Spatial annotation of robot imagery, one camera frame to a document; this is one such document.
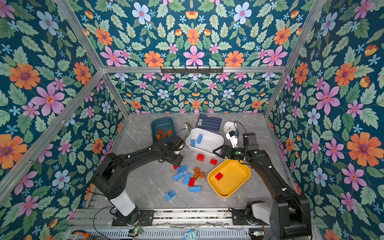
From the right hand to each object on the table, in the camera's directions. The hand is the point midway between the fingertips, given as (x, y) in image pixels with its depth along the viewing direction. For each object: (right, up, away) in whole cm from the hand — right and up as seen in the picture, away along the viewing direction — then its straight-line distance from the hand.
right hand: (219, 151), depth 79 cm
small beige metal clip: (-20, +15, +32) cm, 40 cm away
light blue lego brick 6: (-21, -13, +12) cm, 27 cm away
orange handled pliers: (-63, -37, -11) cm, 74 cm away
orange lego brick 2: (-36, +7, +25) cm, 45 cm away
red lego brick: (-10, -6, +15) cm, 19 cm away
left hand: (-23, -5, +10) cm, 26 cm away
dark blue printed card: (-4, +17, +34) cm, 38 cm away
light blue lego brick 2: (-12, -21, +2) cm, 24 cm away
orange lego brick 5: (-12, -13, +9) cm, 20 cm away
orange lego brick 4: (-33, +9, +28) cm, 44 cm away
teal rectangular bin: (-39, +12, +29) cm, 50 cm away
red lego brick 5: (-26, -12, +11) cm, 30 cm away
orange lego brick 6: (-9, -15, +7) cm, 19 cm away
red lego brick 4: (+1, -16, +7) cm, 18 cm away
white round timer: (+11, +13, +28) cm, 33 cm away
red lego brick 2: (-2, -9, +14) cm, 17 cm away
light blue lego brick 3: (-11, +5, +23) cm, 26 cm away
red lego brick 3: (-15, -19, +5) cm, 25 cm away
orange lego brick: (-40, +10, +28) cm, 50 cm away
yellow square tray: (+6, -17, +8) cm, 19 cm away
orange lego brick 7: (-13, -15, +7) cm, 21 cm away
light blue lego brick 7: (-18, -17, +7) cm, 26 cm away
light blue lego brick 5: (-23, -16, +7) cm, 29 cm away
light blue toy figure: (-14, -37, -11) cm, 41 cm away
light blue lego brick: (-26, -24, -1) cm, 35 cm away
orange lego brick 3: (-40, +6, +25) cm, 47 cm away
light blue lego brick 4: (-16, +2, +22) cm, 27 cm away
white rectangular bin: (-8, +3, +23) cm, 25 cm away
